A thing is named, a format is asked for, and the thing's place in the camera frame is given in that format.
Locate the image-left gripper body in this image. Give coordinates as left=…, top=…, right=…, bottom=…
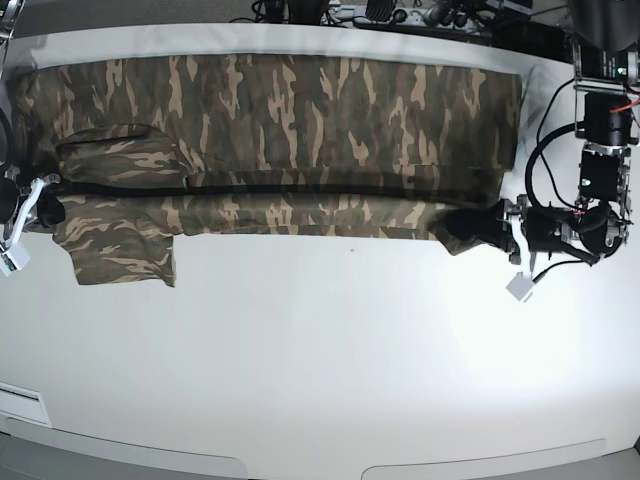
left=1, top=171, right=36, bottom=230

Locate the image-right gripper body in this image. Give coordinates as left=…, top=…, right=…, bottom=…
left=519, top=205, right=585, bottom=255

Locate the camouflage T-shirt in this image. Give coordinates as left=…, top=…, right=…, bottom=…
left=7, top=54, right=522, bottom=286

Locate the black equipment box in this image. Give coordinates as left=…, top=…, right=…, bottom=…
left=492, top=22, right=566, bottom=62

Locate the white label plate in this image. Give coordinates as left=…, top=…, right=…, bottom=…
left=0, top=383, right=51, bottom=428

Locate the grey power strip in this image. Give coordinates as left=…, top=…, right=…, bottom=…
left=346, top=2, right=478, bottom=33

